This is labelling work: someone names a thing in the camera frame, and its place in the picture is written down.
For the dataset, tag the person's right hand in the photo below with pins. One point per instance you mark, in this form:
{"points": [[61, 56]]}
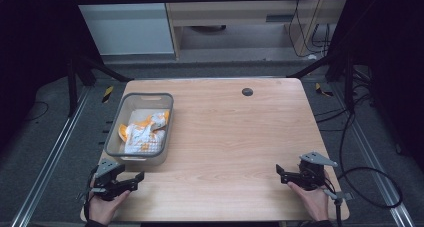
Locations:
{"points": [[311, 202]]}

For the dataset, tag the black curtain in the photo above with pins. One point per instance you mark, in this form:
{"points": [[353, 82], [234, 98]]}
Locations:
{"points": [[390, 70], [36, 53]]}

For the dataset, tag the yellow and black tape strip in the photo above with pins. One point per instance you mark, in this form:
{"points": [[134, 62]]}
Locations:
{"points": [[321, 90], [107, 94]]}

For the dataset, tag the person's left hand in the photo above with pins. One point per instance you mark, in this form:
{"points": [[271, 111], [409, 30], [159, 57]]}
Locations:
{"points": [[106, 208]]}

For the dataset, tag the white cabinet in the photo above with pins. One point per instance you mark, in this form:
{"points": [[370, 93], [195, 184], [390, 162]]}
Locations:
{"points": [[123, 23]]}

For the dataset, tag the grey plastic basket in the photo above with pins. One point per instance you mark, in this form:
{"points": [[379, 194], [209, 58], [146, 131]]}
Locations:
{"points": [[140, 128]]}

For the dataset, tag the light wooden desk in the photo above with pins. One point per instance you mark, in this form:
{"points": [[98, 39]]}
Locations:
{"points": [[233, 10]]}

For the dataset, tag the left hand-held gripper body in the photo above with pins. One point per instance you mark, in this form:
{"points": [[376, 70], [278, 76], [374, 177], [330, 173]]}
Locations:
{"points": [[107, 168]]}

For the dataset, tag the aluminium floor rail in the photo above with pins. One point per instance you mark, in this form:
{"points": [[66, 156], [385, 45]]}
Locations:
{"points": [[373, 153], [50, 153]]}

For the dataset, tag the black metal stand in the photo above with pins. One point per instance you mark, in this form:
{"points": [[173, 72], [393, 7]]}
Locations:
{"points": [[71, 87], [349, 83]]}

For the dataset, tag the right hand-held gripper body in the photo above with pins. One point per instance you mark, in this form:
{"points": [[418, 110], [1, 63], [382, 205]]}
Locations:
{"points": [[311, 173]]}

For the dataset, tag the white and orange cloth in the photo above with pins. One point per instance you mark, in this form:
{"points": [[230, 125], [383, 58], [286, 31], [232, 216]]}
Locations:
{"points": [[145, 135]]}

